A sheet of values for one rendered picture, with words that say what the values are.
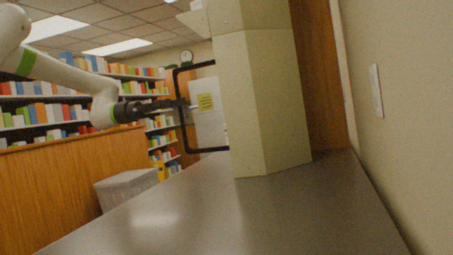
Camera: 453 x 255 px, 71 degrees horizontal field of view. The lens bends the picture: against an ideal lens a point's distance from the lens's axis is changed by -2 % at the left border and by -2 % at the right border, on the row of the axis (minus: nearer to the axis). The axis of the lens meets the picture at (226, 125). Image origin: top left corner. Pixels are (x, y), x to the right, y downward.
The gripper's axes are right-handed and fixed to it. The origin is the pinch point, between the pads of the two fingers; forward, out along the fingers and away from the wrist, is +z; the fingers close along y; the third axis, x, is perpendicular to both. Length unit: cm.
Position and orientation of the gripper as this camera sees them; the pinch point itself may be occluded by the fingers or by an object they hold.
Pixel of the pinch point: (175, 102)
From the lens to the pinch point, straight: 128.8
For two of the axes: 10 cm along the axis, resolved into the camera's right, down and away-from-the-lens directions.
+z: 9.4, -1.5, -3.1
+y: 2.9, -1.0, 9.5
